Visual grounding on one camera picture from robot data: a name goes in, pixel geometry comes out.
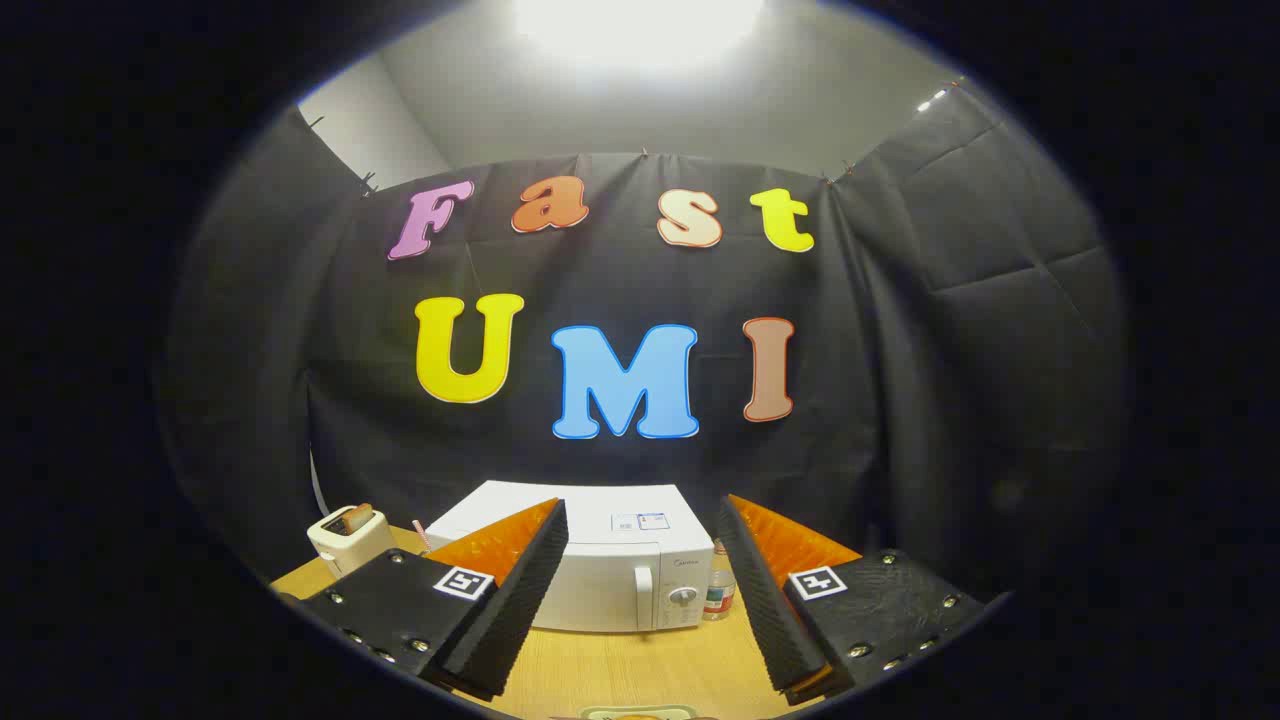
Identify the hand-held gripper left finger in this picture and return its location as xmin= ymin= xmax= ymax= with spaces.
xmin=298 ymin=497 xmax=570 ymax=701

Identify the white microwave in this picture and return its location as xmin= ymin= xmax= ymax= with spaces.
xmin=425 ymin=480 xmax=716 ymax=633

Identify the clear plastic water bottle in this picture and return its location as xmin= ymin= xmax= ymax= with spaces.
xmin=703 ymin=540 xmax=739 ymax=621

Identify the ceiling light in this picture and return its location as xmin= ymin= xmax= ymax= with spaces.
xmin=515 ymin=0 xmax=766 ymax=63

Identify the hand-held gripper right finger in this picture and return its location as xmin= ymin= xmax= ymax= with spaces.
xmin=715 ymin=493 xmax=1001 ymax=706

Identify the pale food plate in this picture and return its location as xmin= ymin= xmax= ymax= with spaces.
xmin=578 ymin=704 xmax=698 ymax=720

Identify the white toaster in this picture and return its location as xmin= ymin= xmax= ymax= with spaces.
xmin=306 ymin=503 xmax=398 ymax=578

